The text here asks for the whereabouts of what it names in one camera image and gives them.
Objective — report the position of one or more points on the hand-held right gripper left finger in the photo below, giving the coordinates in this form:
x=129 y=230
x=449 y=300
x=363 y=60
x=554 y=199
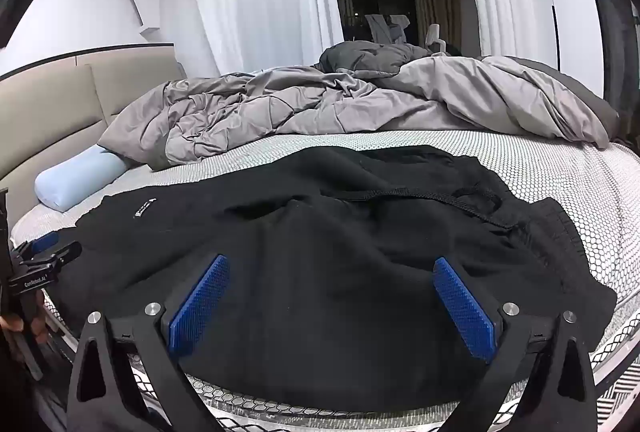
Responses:
x=200 y=302

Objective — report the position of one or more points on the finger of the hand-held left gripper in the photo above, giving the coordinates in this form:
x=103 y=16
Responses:
x=45 y=240
x=65 y=253

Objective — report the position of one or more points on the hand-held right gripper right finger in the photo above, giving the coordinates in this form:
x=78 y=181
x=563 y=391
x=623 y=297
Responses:
x=465 y=304

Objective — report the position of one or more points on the black pants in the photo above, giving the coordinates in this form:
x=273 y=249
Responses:
x=320 y=292

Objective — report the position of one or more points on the person's left hand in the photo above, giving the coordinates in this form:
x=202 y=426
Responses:
x=11 y=323

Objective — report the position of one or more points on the light blue bolster pillow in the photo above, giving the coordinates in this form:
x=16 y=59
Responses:
x=75 y=179

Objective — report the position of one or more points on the beige padded headboard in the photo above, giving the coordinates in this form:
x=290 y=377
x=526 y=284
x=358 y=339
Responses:
x=55 y=107

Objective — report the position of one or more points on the grey duvet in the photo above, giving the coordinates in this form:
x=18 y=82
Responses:
x=280 y=110

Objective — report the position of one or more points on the dark grey blanket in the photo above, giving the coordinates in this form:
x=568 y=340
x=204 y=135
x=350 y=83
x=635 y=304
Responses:
x=365 y=57

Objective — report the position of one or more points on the white chair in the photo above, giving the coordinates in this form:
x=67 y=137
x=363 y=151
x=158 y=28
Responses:
x=434 y=37

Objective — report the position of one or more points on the hanging grey clothes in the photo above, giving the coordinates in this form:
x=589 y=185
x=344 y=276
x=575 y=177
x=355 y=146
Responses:
x=382 y=28

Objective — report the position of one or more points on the brown curtain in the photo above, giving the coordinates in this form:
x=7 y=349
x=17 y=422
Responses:
x=440 y=2

